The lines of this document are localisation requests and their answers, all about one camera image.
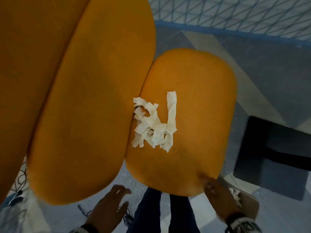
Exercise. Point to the person's left hand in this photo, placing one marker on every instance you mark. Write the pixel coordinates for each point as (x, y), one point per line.
(104, 213)

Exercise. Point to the person's right hand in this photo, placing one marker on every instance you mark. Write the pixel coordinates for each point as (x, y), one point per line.
(221, 201)

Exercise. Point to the beige waste bin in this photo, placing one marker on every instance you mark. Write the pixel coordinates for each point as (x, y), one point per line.
(250, 203)

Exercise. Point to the pile of white paper scraps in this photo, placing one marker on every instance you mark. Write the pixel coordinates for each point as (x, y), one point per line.
(155, 128)

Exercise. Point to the orange upholstered chair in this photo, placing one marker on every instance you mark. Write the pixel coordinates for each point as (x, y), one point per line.
(85, 94)

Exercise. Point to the person's left leg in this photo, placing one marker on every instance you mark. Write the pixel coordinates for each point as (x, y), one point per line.
(145, 213)

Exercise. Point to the person's leg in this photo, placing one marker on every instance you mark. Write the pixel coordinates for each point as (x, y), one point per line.
(182, 215)
(145, 213)

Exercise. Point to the person's right leg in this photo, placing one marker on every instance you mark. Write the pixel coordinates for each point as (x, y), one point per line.
(182, 215)

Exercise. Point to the blue mesh fence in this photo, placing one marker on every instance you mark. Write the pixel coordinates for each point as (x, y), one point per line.
(218, 30)

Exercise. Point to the white pedestal table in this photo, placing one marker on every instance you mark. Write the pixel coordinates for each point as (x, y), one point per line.
(255, 143)

